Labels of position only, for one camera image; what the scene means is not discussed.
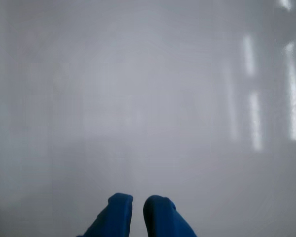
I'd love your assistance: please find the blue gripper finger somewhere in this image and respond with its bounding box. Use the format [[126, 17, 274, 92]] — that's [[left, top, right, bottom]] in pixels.
[[143, 195, 198, 237], [76, 193, 134, 237]]

